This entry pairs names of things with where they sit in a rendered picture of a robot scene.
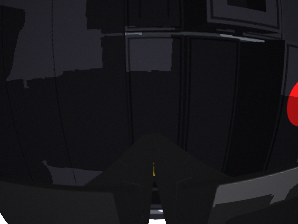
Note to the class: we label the black server rack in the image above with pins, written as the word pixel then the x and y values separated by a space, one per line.
pixel 71 103

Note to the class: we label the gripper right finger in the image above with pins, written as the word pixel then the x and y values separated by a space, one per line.
pixel 187 198

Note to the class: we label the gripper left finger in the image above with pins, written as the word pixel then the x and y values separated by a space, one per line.
pixel 26 202

